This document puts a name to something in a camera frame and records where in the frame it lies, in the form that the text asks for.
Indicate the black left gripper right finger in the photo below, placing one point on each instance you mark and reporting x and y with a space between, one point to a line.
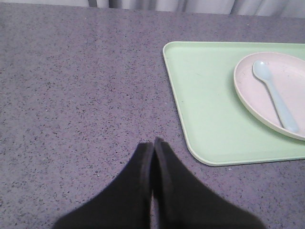
186 203

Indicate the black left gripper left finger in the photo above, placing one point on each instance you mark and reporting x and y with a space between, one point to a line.
124 204

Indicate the cream round plastic plate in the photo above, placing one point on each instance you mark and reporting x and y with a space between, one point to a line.
289 79

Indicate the light green plastic tray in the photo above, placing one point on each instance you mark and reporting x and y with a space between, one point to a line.
217 127

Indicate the light blue plastic spoon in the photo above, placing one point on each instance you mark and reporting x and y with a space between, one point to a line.
262 73

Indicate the grey pleated curtain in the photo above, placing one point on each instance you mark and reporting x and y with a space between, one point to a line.
282 8

